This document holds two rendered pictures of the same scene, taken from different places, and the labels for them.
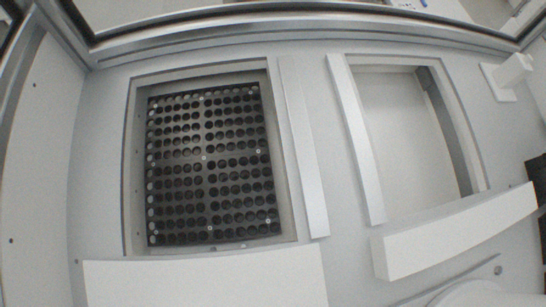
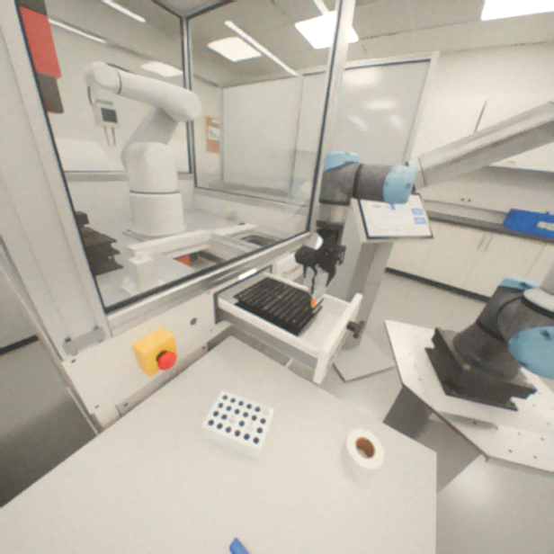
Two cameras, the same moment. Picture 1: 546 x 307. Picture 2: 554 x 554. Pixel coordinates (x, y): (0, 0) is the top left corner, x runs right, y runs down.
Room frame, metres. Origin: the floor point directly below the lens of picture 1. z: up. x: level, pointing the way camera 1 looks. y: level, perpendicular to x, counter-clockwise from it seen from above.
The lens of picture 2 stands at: (0.89, -0.50, 1.25)
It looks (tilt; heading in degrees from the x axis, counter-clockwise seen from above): 27 degrees down; 138
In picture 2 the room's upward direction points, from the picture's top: 5 degrees clockwise
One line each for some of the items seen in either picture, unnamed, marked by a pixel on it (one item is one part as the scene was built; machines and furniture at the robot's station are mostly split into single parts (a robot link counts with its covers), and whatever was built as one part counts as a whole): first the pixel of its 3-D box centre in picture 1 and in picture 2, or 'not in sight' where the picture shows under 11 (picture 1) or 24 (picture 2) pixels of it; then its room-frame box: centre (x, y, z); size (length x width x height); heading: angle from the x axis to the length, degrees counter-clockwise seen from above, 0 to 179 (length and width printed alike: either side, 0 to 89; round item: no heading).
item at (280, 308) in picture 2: not in sight; (279, 305); (0.48, -0.12, 0.87); 0.22 x 0.18 x 0.06; 17
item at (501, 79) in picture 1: (513, 70); not in sight; (0.32, -0.44, 1.00); 0.09 x 0.08 x 0.10; 17
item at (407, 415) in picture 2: not in sight; (416, 444); (0.95, 0.23, 0.38); 0.30 x 0.30 x 0.76; 36
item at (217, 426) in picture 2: not in sight; (239, 422); (0.67, -0.37, 0.78); 0.12 x 0.08 x 0.04; 34
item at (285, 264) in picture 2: not in sight; (294, 264); (0.27, 0.15, 0.87); 0.29 x 0.02 x 0.11; 107
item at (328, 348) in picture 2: not in sight; (341, 332); (0.67, -0.06, 0.87); 0.29 x 0.02 x 0.11; 107
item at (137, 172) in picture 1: (209, 171); not in sight; (0.07, 0.09, 0.86); 0.40 x 0.26 x 0.06; 17
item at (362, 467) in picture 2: not in sight; (361, 452); (0.86, -0.21, 0.78); 0.07 x 0.07 x 0.04
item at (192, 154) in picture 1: (208, 164); not in sight; (0.08, 0.09, 0.87); 0.22 x 0.18 x 0.06; 17
